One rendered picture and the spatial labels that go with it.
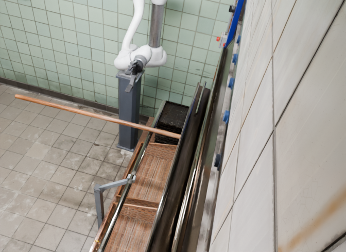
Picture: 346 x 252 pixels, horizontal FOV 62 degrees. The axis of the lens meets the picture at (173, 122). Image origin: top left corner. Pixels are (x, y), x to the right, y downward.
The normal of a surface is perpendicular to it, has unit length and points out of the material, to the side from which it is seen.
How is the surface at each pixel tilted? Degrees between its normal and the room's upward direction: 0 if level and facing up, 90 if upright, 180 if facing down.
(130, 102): 90
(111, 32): 90
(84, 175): 0
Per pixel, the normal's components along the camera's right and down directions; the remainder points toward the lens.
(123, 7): -0.24, 0.66
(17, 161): 0.13, -0.70
